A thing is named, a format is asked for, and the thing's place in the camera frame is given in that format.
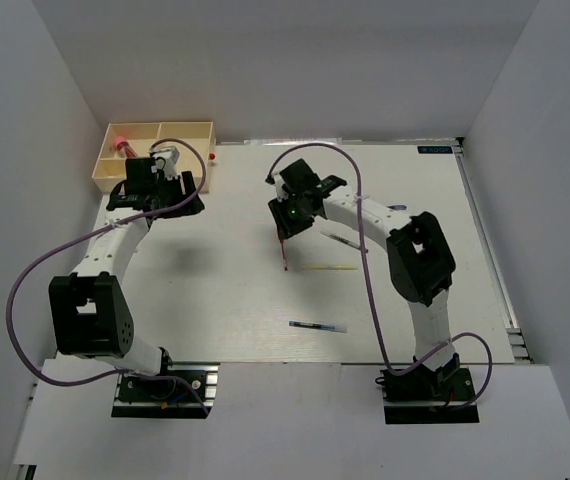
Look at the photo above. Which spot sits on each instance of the red ballpoint pen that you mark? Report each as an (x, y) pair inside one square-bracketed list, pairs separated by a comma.
[(283, 254)]

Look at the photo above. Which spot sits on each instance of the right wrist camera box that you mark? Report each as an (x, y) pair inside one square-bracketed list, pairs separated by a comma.
[(278, 183)]

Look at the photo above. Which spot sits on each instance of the black gel pen clear cap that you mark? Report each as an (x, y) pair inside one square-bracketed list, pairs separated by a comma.
[(341, 239)]

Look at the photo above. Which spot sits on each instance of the pink capped marker tube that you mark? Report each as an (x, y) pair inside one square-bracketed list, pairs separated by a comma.
[(123, 147)]

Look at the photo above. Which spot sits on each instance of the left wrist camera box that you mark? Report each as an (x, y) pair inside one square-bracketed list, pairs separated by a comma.
[(166, 156)]

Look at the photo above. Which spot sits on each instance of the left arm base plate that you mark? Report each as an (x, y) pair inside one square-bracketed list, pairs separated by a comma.
[(190, 394)]

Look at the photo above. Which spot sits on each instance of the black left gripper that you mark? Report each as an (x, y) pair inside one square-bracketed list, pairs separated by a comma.
[(175, 183)]

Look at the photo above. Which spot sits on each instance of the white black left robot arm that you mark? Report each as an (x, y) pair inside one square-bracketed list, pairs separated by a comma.
[(91, 317)]

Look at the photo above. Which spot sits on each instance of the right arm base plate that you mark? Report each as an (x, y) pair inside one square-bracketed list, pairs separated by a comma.
[(408, 402)]

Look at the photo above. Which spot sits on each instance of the yellow highlighter pen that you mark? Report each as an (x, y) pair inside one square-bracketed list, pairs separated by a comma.
[(328, 267)]

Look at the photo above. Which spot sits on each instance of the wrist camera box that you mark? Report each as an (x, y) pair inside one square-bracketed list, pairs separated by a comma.
[(278, 183), (166, 156)]

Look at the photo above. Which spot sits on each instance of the dark blue gel pen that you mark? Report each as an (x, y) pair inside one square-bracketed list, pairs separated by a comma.
[(317, 326)]

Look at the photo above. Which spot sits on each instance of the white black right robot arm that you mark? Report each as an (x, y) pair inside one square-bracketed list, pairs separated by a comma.
[(420, 262)]

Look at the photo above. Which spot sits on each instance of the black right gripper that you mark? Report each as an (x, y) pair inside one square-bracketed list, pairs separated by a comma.
[(285, 228)]

